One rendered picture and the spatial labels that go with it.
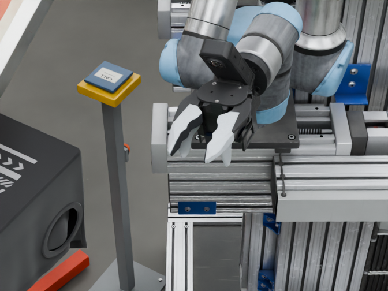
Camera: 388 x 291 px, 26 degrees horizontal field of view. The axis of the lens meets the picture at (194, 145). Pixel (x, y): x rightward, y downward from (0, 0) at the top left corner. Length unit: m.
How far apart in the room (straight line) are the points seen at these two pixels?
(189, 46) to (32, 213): 0.84
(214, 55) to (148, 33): 3.05
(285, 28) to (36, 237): 1.07
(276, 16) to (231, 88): 0.18
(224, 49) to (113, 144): 1.41
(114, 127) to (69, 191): 0.33
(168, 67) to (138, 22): 2.85
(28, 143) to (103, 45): 1.94
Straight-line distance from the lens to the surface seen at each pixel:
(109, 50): 4.07
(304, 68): 1.61
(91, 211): 3.30
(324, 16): 1.56
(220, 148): 1.09
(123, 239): 2.80
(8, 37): 1.70
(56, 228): 2.24
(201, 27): 1.39
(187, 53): 1.39
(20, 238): 2.10
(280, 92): 1.35
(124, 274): 2.96
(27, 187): 2.09
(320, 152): 1.82
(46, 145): 2.19
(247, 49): 1.23
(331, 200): 1.75
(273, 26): 1.29
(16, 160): 2.16
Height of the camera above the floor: 2.43
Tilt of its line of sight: 43 degrees down
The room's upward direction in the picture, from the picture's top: straight up
